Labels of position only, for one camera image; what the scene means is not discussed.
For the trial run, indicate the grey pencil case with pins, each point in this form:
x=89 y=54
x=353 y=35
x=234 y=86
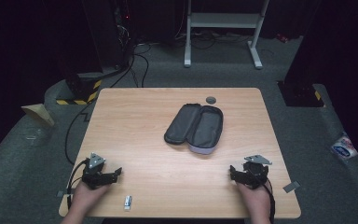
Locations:
x=195 y=129

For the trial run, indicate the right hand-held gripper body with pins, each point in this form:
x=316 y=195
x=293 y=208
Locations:
x=254 y=174

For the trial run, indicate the grey tape strip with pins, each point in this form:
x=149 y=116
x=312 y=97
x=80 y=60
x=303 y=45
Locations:
x=61 y=193
x=291 y=186

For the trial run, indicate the black stand with striped base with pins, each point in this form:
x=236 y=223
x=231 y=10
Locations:
x=84 y=84

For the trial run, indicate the grey round table cap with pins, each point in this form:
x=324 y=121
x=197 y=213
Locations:
x=211 y=100

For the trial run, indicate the beige cardboard wedge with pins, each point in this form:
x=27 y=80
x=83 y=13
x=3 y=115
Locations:
x=38 y=113

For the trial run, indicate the person's left hand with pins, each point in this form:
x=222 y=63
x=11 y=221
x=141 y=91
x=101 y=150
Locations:
x=87 y=194

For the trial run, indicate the white metal stand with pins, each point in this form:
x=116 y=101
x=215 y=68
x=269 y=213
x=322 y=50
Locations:
x=223 y=21

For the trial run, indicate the black stand base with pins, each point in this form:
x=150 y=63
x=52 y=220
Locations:
x=301 y=93

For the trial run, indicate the person's right hand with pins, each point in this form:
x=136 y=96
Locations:
x=254 y=199

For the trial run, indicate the white tissue packet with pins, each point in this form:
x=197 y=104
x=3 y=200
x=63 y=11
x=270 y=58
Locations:
x=344 y=147

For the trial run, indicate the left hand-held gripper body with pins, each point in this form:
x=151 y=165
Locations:
x=93 y=178

